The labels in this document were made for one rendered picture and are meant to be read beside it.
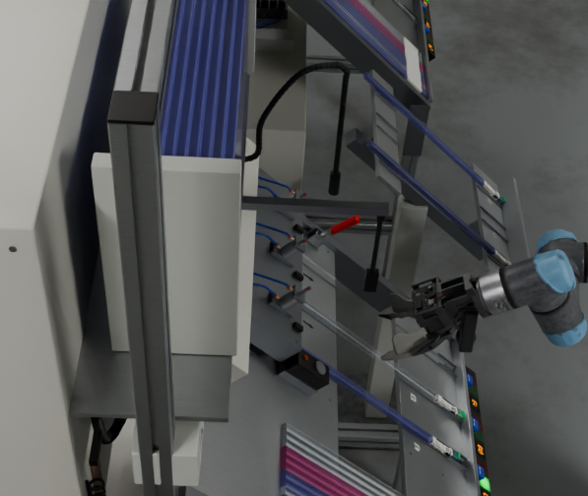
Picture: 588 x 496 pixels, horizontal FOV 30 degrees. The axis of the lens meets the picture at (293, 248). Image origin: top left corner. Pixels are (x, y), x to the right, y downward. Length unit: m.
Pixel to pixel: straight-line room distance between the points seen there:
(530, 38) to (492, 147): 0.69
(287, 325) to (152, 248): 0.72
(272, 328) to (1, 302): 0.61
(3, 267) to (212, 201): 0.23
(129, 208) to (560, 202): 2.85
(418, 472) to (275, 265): 0.47
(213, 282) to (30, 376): 0.24
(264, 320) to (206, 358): 0.31
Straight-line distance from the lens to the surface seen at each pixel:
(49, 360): 1.27
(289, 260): 1.82
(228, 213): 1.21
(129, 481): 2.21
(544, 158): 3.91
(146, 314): 1.14
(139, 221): 1.04
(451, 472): 2.10
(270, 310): 1.72
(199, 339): 1.38
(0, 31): 1.37
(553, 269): 1.86
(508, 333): 3.32
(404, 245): 2.51
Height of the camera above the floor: 2.51
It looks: 47 degrees down
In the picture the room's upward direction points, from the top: 4 degrees clockwise
